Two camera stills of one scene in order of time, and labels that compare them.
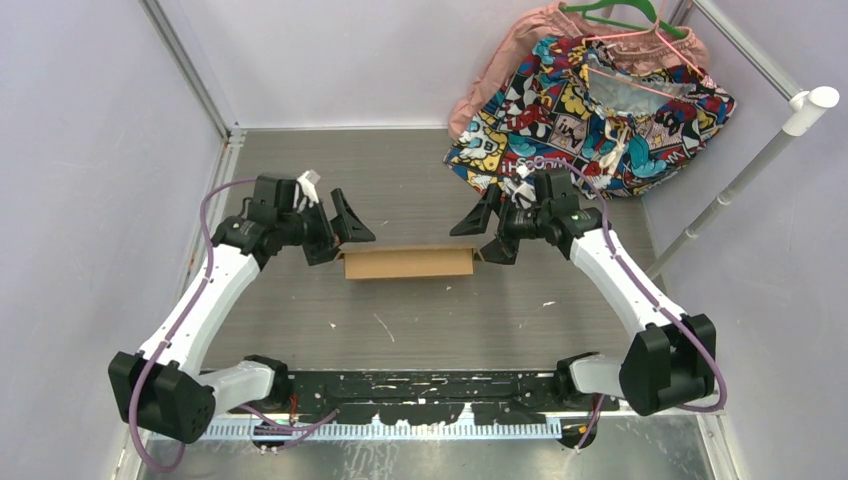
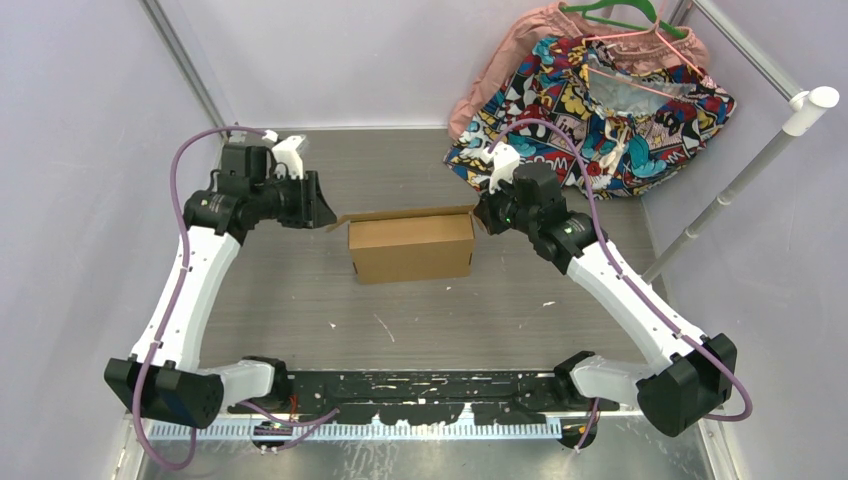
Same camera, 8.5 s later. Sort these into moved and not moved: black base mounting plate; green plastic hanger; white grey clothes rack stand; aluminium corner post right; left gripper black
Moved: left gripper black
Not moved: aluminium corner post right; green plastic hanger; black base mounting plate; white grey clothes rack stand
